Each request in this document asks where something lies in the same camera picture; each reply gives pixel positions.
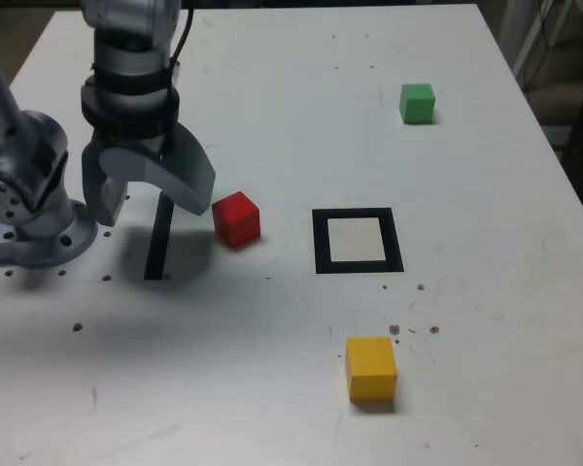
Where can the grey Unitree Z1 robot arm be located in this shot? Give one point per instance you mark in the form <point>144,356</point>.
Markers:
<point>29,145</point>

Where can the green cube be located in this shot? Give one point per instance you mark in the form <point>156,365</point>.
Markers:
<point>417,104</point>

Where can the black tape square outline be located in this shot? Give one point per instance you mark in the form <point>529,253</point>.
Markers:
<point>320,242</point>

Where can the white metal frame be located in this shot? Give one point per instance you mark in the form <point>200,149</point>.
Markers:
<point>524,48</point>

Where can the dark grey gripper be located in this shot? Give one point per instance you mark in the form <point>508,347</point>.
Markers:
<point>136,143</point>

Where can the yellow cube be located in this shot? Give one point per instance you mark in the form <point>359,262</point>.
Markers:
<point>371,369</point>

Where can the red cube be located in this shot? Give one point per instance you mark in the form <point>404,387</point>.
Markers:
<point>235,221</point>

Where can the black tape strip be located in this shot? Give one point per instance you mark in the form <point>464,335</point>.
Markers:
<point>156,252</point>

